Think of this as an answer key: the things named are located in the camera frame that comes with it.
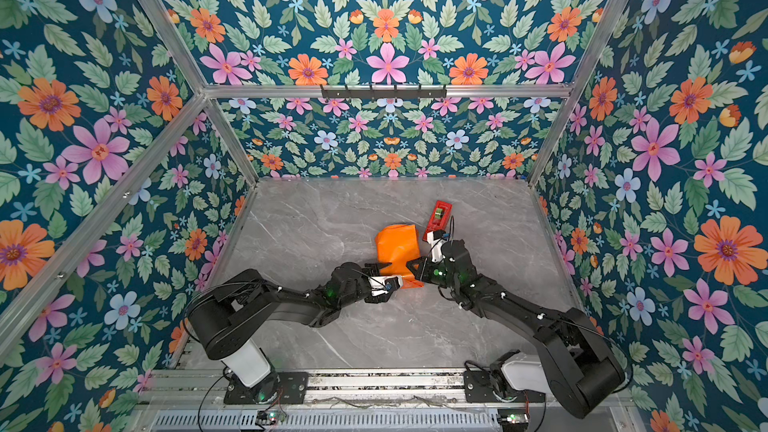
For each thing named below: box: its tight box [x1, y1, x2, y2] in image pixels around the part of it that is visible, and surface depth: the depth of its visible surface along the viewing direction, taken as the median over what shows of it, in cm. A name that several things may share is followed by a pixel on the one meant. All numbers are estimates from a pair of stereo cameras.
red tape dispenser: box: [422, 200, 453, 243], surface depth 103 cm
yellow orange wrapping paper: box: [376, 224, 424, 289], surface depth 93 cm
